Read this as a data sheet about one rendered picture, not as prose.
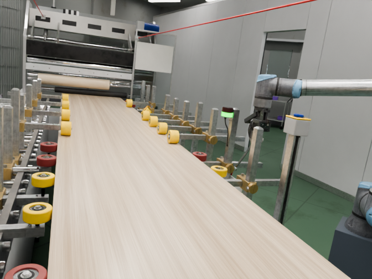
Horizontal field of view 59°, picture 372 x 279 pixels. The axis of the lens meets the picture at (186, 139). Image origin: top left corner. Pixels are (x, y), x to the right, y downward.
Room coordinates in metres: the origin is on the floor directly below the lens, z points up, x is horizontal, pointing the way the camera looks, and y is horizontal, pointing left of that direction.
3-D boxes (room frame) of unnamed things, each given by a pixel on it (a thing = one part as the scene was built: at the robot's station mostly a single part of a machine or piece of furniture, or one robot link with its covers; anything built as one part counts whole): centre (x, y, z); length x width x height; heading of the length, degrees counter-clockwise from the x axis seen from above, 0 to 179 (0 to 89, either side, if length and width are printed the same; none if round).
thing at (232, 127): (1.77, -0.25, 0.94); 0.04 x 0.04 x 0.48; 21
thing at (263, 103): (1.69, -0.37, 1.23); 0.10 x 0.09 x 0.05; 112
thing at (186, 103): (2.47, 0.03, 0.88); 0.04 x 0.04 x 0.48; 21
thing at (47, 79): (4.00, 1.21, 1.05); 1.43 x 0.12 x 0.12; 111
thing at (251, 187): (1.56, -0.33, 0.83); 0.14 x 0.06 x 0.05; 21
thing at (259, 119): (1.68, -0.37, 1.15); 0.09 x 0.08 x 0.12; 22
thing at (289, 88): (1.67, -0.48, 1.32); 0.12 x 0.12 x 0.09; 76
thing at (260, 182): (1.59, -0.36, 0.83); 0.44 x 0.03 x 0.04; 111
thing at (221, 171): (1.52, -0.18, 0.85); 0.08 x 0.08 x 0.11
